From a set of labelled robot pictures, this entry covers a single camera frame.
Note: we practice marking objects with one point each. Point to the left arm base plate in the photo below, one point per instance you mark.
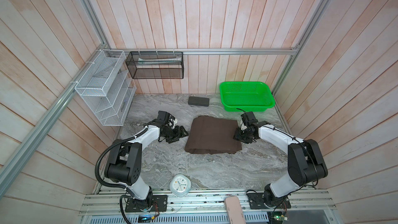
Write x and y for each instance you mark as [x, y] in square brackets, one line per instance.
[157, 203]

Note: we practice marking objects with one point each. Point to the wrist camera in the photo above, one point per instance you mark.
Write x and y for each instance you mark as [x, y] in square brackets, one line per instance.
[165, 118]
[249, 119]

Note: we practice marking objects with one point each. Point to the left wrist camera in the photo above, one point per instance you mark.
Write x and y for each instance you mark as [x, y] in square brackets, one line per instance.
[165, 118]

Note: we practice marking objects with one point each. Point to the black wire mesh basket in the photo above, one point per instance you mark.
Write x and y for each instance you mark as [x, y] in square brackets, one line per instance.
[155, 64]

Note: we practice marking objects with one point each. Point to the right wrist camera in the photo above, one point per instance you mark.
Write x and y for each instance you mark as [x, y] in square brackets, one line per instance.
[249, 119]

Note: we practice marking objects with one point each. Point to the brown trousers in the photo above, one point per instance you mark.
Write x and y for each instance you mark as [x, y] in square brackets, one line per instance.
[210, 135]

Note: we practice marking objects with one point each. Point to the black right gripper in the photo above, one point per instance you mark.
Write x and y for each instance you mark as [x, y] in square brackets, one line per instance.
[237, 136]

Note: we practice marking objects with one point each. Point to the white wire mesh shelf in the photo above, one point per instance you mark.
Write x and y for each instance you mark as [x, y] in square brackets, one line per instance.
[106, 88]

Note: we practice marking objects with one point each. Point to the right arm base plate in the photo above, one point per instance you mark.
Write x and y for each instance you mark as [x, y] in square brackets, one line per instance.
[256, 201]

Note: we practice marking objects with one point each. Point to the green plastic basket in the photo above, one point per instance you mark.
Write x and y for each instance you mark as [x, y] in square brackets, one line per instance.
[246, 96]

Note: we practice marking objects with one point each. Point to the white alarm clock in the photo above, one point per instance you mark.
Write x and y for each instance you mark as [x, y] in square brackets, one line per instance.
[180, 186]

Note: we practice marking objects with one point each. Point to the pink flat device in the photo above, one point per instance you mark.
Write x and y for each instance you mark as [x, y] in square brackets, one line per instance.
[234, 210]

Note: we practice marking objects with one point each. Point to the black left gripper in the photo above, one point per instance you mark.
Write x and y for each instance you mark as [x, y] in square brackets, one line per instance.
[178, 134]

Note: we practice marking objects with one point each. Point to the dark grey rectangular case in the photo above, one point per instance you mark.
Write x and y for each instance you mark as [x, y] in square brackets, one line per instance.
[198, 101]

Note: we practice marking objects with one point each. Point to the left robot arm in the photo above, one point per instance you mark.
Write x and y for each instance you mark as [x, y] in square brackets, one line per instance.
[124, 163]

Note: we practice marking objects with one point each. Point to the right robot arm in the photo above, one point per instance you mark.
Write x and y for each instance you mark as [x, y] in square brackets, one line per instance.
[305, 161]

